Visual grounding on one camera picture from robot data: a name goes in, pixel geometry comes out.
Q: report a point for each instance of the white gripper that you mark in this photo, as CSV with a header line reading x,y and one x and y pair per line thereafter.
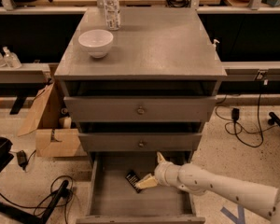
x,y
163,173

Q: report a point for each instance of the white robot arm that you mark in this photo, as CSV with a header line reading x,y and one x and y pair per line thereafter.
x,y
262,200

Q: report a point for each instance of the grey open bottom drawer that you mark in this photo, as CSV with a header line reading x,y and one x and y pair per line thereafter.
x,y
114,201

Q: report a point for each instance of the grey wooden drawer cabinet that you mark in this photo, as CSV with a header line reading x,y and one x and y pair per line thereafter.
x,y
157,52

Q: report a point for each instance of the grey middle drawer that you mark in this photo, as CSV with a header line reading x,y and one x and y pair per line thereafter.
x,y
92,142

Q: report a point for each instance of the grey top drawer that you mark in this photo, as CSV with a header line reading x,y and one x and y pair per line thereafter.
x,y
110,109

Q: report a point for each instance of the black power adapter right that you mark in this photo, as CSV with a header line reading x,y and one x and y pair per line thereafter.
x,y
235,114

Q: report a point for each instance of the black power adapter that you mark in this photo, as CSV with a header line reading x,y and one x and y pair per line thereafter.
x,y
22,159
235,114

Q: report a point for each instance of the open cardboard box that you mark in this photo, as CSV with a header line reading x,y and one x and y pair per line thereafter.
x,y
51,140

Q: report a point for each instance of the black chair leg right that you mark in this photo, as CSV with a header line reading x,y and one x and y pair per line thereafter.
x,y
274,119

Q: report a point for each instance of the black power adapter left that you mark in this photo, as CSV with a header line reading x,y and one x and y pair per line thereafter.
x,y
22,159

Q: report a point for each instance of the white ceramic bowl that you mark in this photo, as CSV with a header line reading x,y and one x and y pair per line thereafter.
x,y
97,43

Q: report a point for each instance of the small white pump bottle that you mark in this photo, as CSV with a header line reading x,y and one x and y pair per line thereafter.
x,y
215,45

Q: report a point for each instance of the clear plastic water bottle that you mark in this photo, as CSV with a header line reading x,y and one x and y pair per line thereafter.
x,y
112,16

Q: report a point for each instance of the clear sanitizer bottle right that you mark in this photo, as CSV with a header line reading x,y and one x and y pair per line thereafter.
x,y
11,58

